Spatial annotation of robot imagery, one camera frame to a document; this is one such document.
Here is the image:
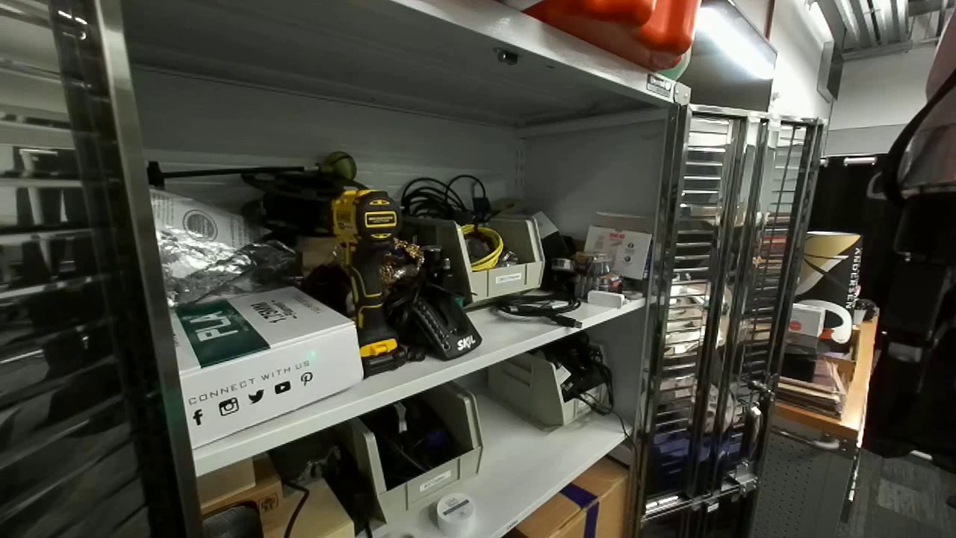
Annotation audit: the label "black cable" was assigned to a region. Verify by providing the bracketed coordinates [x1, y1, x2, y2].
[491, 287, 587, 329]

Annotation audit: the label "white red labelled box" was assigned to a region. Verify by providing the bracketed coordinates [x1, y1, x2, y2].
[587, 228, 652, 281]

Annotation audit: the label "white cardboard box green label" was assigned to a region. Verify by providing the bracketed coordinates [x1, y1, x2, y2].
[170, 287, 366, 449]

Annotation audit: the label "brown cardboard box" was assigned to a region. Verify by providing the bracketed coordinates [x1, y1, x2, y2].
[506, 458, 635, 538]

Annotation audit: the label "orange tool case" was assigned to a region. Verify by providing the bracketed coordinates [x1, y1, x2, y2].
[525, 0, 702, 71]

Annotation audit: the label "metal shelving unit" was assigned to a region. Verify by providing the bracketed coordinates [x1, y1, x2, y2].
[80, 0, 688, 538]

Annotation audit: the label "beige bin lower right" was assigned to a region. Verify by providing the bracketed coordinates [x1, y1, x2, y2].
[488, 344, 612, 431]

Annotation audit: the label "beige bin lower left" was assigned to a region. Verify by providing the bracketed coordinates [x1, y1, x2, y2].
[339, 384, 484, 522]

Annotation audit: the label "white tape roll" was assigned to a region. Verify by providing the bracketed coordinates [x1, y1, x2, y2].
[434, 492, 479, 532]

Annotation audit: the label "metal tray rack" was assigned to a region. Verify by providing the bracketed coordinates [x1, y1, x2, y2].
[640, 107, 823, 526]

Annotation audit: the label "silver foil bag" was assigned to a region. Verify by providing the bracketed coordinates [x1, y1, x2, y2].
[149, 192, 261, 304]

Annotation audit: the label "coiled black cables in bin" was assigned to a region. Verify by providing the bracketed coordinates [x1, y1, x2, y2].
[398, 171, 496, 225]

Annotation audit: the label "yellow black cordless drill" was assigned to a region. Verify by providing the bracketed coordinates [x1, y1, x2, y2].
[333, 189, 401, 377]

